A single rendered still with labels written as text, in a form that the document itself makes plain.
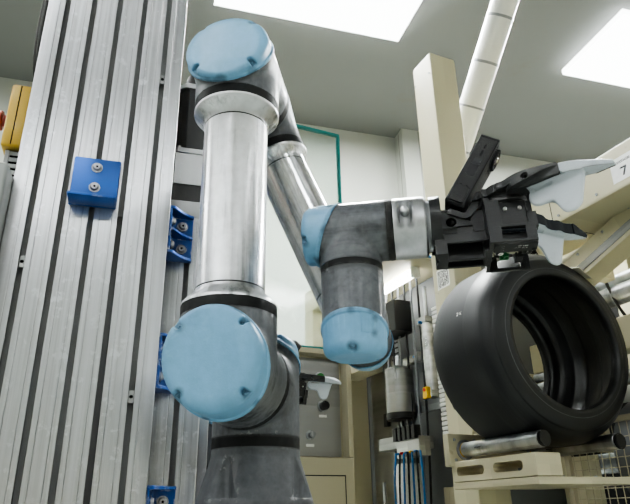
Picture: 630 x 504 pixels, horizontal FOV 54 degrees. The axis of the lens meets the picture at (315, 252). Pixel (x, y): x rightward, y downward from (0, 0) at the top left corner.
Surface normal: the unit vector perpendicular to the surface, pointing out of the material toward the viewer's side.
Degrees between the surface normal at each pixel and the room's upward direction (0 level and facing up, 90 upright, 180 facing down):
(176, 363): 97
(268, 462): 73
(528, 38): 180
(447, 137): 90
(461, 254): 82
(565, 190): 83
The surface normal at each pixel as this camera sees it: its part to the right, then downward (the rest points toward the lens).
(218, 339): -0.16, -0.26
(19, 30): 0.02, 0.92
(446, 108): 0.41, -0.36
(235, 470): -0.26, -0.63
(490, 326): -0.39, -0.39
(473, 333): -0.77, -0.26
